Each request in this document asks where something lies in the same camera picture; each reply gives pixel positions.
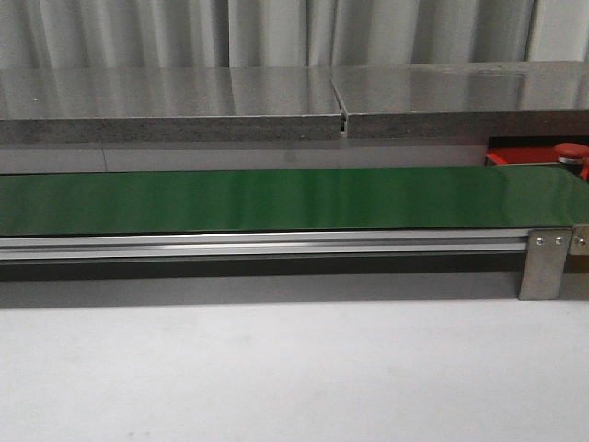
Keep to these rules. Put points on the red plastic tray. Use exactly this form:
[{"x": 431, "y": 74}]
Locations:
[{"x": 535, "y": 150}]

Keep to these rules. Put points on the green conveyor belt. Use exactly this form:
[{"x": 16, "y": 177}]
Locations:
[{"x": 171, "y": 202}]

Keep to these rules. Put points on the grey curtain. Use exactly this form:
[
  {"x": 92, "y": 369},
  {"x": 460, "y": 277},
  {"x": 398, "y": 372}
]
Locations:
[{"x": 106, "y": 34}]

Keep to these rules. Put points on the grey stone shelf slab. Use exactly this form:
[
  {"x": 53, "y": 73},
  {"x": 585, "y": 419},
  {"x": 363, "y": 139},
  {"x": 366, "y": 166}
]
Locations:
[
  {"x": 480, "y": 100},
  {"x": 179, "y": 104}
]

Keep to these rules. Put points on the grey stone shelf slab left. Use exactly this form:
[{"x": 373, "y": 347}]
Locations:
[{"x": 179, "y": 104}]

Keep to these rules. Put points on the grey stone shelf slab right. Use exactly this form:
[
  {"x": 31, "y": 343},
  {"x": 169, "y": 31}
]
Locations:
[{"x": 480, "y": 100}]

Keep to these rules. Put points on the red mushroom push button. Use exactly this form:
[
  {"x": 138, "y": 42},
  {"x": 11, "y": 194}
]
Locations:
[{"x": 572, "y": 156}]

